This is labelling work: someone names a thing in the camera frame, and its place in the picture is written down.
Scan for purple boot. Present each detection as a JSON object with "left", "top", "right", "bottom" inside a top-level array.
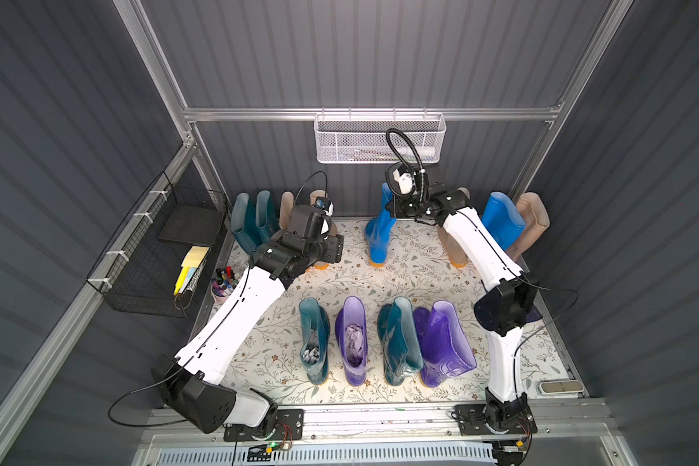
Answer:
[
  {"left": 335, "top": 296, "right": 368, "bottom": 386},
  {"left": 413, "top": 300, "right": 477, "bottom": 388}
]

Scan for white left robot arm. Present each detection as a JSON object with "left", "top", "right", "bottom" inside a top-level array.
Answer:
[{"left": 151, "top": 197, "right": 344, "bottom": 437}]

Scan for beige boot back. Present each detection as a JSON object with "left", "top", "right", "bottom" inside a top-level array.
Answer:
[
  {"left": 309, "top": 189, "right": 339, "bottom": 271},
  {"left": 507, "top": 192, "right": 551, "bottom": 261},
  {"left": 279, "top": 191, "right": 295, "bottom": 229},
  {"left": 436, "top": 186, "right": 473, "bottom": 270}
]

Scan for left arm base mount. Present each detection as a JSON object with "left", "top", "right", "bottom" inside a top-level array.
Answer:
[{"left": 223, "top": 408, "right": 305, "bottom": 443}]

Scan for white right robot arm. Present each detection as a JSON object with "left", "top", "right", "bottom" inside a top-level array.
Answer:
[{"left": 386, "top": 161, "right": 543, "bottom": 431}]

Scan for black wire wall basket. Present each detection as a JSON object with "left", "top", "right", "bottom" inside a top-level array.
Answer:
[{"left": 87, "top": 174, "right": 229, "bottom": 318}]

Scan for white wire mesh basket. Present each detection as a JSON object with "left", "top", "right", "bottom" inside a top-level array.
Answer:
[{"left": 314, "top": 109, "right": 447, "bottom": 165}]

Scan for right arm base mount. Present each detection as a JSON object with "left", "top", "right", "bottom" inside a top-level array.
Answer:
[{"left": 450, "top": 388, "right": 538, "bottom": 436}]

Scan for dark teal boot back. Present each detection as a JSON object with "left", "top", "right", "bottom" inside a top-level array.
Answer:
[
  {"left": 231, "top": 192, "right": 262, "bottom": 256},
  {"left": 256, "top": 190, "right": 280, "bottom": 243}
]

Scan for blue boot back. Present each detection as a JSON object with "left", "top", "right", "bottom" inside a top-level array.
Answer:
[
  {"left": 365, "top": 183, "right": 396, "bottom": 267},
  {"left": 482, "top": 191, "right": 526, "bottom": 250}
]

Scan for pink pen cup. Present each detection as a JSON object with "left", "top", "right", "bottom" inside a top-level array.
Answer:
[{"left": 210, "top": 266, "right": 240, "bottom": 307}]

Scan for yellow sticky notes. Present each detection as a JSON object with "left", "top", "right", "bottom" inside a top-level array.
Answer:
[{"left": 174, "top": 246, "right": 210, "bottom": 296}]

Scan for small beige floor device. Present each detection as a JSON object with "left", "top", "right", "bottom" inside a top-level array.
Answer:
[{"left": 538, "top": 380, "right": 584, "bottom": 396}]

